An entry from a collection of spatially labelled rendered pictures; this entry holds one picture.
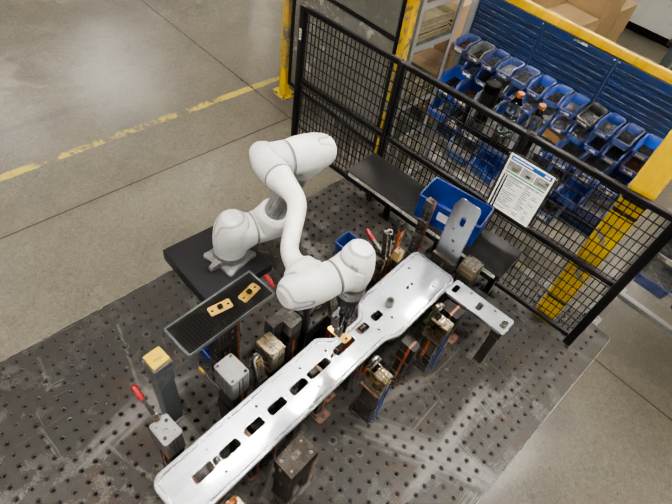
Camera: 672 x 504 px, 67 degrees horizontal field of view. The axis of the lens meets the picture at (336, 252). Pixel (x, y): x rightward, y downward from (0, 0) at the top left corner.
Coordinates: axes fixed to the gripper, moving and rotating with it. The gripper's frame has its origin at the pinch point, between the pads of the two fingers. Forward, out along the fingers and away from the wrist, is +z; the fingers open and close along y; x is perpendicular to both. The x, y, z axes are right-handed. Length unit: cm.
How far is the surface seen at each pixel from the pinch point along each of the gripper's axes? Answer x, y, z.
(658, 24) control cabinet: -57, -679, 100
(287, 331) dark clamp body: -17.8, 6.4, 17.3
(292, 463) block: 17.1, 37.5, 18.3
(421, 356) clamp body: 20, -38, 42
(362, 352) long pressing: 6.2, -9.6, 21.1
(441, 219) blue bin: -11, -82, 12
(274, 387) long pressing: -6.2, 23.5, 21.1
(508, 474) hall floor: 83, -66, 121
